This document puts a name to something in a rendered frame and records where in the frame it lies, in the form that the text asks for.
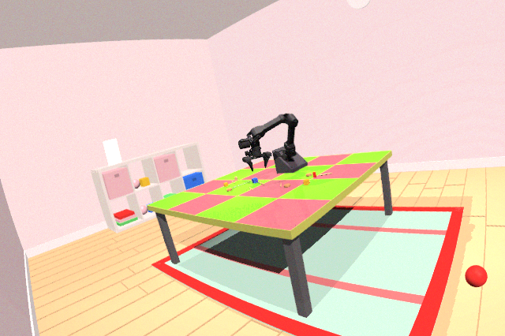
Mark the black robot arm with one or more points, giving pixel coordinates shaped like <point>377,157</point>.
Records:
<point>260,130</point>

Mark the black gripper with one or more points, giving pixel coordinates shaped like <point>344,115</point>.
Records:
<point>256,153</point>

